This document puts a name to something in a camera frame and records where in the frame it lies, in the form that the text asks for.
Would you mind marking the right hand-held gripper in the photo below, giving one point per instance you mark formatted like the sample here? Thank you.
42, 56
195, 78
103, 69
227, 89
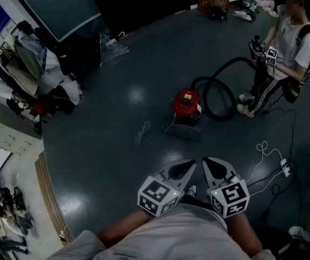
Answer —
231, 199

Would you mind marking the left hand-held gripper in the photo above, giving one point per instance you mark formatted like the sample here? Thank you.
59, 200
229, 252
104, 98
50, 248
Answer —
157, 196

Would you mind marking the person's right forearm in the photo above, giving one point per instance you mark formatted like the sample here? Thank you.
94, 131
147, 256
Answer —
245, 234

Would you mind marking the person's left forearm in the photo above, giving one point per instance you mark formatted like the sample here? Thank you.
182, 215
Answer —
122, 226

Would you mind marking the person's white shoe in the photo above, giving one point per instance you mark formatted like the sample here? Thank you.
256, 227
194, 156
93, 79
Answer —
191, 189

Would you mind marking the person's black trousers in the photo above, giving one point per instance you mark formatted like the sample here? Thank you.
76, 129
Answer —
197, 200

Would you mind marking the red vacuum cleaner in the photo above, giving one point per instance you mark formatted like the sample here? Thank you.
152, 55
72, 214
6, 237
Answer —
186, 104

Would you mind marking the person's white shirt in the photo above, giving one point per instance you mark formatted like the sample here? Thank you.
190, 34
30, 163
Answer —
182, 234

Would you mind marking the white power strip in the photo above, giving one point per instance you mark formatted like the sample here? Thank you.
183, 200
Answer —
285, 167

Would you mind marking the white crumpled cloth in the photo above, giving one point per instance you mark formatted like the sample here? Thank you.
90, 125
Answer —
302, 233

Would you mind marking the transparent umbrella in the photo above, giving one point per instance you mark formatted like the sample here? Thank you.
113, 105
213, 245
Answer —
113, 50

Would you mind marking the small black cart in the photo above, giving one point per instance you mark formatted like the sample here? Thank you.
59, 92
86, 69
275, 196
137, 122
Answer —
219, 13

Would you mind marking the brown cardboard box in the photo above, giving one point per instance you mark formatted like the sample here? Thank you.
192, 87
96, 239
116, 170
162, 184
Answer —
214, 0

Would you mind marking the pile of clothes and bags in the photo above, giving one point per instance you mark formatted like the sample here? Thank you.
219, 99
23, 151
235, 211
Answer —
33, 72

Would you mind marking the black wheeled machine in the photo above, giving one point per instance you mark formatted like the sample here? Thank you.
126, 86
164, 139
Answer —
6, 199

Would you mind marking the white locker cabinet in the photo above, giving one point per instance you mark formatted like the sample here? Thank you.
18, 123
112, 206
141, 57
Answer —
6, 135

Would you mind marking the dark green framed board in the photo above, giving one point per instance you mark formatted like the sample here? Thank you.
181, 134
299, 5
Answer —
60, 8

